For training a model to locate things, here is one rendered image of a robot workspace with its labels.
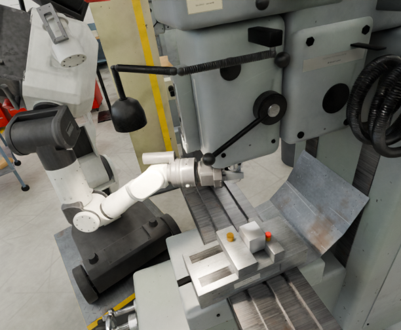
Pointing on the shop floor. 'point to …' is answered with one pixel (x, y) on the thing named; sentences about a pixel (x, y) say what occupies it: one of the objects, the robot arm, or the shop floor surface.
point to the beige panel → (131, 48)
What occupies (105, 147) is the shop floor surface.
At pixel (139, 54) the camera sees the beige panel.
